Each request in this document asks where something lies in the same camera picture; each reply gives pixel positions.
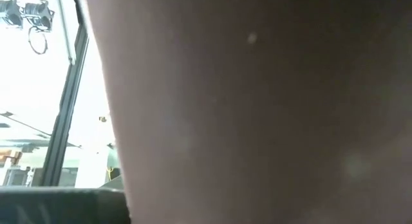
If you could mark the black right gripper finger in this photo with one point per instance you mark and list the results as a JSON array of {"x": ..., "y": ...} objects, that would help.
[{"x": 112, "y": 204}]

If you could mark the brown bagel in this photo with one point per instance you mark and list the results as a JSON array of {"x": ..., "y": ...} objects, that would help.
[{"x": 257, "y": 105}]

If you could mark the black overhead spotlight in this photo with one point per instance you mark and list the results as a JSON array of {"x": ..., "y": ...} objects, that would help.
[
  {"x": 40, "y": 16},
  {"x": 11, "y": 13}
]

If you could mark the silver overhead rail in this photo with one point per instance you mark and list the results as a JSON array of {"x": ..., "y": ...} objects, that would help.
[{"x": 66, "y": 27}]

